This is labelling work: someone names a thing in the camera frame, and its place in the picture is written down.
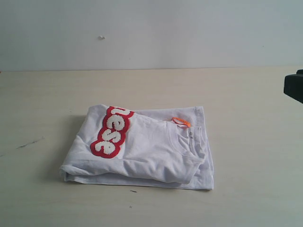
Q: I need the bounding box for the white t-shirt with red lettering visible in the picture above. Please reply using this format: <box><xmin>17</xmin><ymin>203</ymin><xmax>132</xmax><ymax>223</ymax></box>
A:
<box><xmin>60</xmin><ymin>105</ymin><xmax>214</xmax><ymax>190</ymax></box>

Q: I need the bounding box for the orange size tag with string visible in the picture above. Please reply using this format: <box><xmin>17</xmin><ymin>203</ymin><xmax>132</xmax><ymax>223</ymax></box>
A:
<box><xmin>171</xmin><ymin>117</ymin><xmax>191</xmax><ymax>128</ymax></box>

